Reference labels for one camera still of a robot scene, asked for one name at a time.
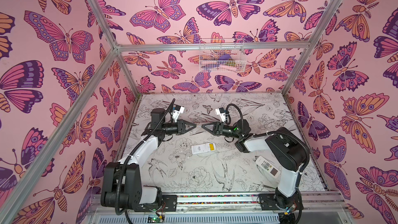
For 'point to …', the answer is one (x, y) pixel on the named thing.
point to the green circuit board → (155, 219)
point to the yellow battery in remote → (211, 146)
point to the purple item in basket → (225, 57)
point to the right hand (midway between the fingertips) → (203, 127)
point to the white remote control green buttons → (203, 148)
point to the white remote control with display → (269, 167)
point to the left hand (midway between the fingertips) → (196, 126)
